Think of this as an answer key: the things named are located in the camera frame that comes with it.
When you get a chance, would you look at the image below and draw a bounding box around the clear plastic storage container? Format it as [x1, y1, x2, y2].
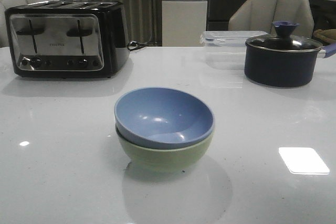
[200, 30, 266, 70]

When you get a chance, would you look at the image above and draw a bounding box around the black chrome four-slot toaster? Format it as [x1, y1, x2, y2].
[5, 1, 130, 78]

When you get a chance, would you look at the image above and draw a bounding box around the dark blue pot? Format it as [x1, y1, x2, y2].
[244, 41, 336, 88]

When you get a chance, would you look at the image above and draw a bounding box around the blue bowl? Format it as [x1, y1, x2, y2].
[114, 87, 215, 150]

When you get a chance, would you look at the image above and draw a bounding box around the green bowl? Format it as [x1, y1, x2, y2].
[116, 129, 214, 173]

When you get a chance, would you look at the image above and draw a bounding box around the black toaster power cord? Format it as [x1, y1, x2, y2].
[127, 40, 153, 51]

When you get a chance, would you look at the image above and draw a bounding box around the beige armchair right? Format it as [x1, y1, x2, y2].
[228, 0, 314, 38]

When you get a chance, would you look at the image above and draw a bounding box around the white cabinet column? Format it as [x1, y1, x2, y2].
[162, 0, 208, 47]

